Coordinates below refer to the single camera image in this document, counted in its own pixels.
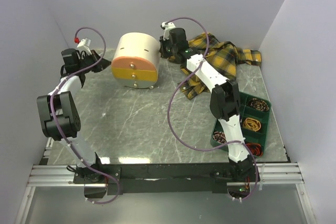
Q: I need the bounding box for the green compartment tray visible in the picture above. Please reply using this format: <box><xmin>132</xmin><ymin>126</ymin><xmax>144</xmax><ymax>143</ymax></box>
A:
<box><xmin>210</xmin><ymin>92</ymin><xmax>271</xmax><ymax>157</ymax></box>

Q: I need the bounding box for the orange black hair band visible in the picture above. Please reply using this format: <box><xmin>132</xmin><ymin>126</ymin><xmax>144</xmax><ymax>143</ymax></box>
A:
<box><xmin>246</xmin><ymin>143</ymin><xmax>264</xmax><ymax>157</ymax></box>

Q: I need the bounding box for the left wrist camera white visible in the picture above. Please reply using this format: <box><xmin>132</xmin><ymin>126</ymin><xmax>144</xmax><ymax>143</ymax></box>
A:
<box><xmin>74</xmin><ymin>37</ymin><xmax>91</xmax><ymax>54</ymax></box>

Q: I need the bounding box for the pink top drawer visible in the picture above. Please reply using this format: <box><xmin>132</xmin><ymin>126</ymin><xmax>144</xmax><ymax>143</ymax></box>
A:
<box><xmin>111</xmin><ymin>56</ymin><xmax>157</xmax><ymax>71</ymax></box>

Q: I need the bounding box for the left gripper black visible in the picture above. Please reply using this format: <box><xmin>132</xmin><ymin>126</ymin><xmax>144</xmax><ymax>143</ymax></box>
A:
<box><xmin>79</xmin><ymin>50</ymin><xmax>113</xmax><ymax>74</ymax></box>

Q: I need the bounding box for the purple cable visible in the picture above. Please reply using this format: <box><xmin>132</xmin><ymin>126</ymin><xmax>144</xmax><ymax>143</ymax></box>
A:
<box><xmin>49</xmin><ymin>26</ymin><xmax>123</xmax><ymax>206</ymax></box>
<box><xmin>164</xmin><ymin>17</ymin><xmax>260</xmax><ymax>201</ymax></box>

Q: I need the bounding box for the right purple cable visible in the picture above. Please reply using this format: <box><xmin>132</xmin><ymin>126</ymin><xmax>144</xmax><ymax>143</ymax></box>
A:
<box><xmin>164</xmin><ymin>17</ymin><xmax>260</xmax><ymax>201</ymax></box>

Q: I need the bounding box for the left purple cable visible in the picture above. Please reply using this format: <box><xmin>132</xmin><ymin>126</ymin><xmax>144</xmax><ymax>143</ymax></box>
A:
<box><xmin>49</xmin><ymin>26</ymin><xmax>123</xmax><ymax>206</ymax></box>

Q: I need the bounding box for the yellow plaid shirt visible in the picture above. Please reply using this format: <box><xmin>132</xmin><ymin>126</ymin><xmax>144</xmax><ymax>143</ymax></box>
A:
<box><xmin>180</xmin><ymin>33</ymin><xmax>262</xmax><ymax>100</ymax></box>

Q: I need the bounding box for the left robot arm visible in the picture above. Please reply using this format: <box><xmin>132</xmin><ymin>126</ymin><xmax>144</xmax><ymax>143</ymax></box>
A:
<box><xmin>37</xmin><ymin>48</ymin><xmax>111</xmax><ymax>183</ymax></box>

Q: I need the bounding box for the tan hair band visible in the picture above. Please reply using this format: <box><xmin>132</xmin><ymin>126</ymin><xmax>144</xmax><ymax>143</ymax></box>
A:
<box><xmin>242</xmin><ymin>118</ymin><xmax>262</xmax><ymax>132</ymax></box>

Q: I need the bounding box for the yellow drawer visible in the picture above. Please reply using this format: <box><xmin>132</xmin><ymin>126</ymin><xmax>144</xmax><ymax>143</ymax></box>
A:
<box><xmin>112</xmin><ymin>68</ymin><xmax>158</xmax><ymax>82</ymax></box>

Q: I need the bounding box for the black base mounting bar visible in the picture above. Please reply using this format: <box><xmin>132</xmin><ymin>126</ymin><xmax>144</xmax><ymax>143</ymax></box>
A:
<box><xmin>73</xmin><ymin>162</ymin><xmax>262</xmax><ymax>200</ymax></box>

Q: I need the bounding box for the cream round drawer organizer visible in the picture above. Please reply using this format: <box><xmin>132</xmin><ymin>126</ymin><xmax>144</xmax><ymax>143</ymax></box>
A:
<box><xmin>113</xmin><ymin>33</ymin><xmax>160</xmax><ymax>78</ymax></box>

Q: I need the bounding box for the aluminium rail frame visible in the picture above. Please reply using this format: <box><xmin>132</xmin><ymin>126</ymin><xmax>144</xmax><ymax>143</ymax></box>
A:
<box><xmin>15</xmin><ymin>49</ymin><xmax>316</xmax><ymax>224</ymax></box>

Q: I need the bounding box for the dark floral hair band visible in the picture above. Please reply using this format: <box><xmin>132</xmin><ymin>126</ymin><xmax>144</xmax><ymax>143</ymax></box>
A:
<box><xmin>247</xmin><ymin>98</ymin><xmax>269</xmax><ymax>112</ymax></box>

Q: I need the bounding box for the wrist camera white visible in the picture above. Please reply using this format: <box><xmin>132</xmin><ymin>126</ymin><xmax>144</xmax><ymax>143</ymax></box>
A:
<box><xmin>161</xmin><ymin>22</ymin><xmax>176</xmax><ymax>40</ymax></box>
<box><xmin>74</xmin><ymin>37</ymin><xmax>91</xmax><ymax>54</ymax></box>

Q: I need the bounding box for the brown patterned hair band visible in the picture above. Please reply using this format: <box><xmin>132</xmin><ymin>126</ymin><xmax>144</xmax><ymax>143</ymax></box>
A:
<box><xmin>213</xmin><ymin>131</ymin><xmax>226</xmax><ymax>144</ymax></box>

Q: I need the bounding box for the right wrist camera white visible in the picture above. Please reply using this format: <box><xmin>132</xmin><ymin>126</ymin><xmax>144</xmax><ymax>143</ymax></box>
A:
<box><xmin>161</xmin><ymin>22</ymin><xmax>176</xmax><ymax>40</ymax></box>

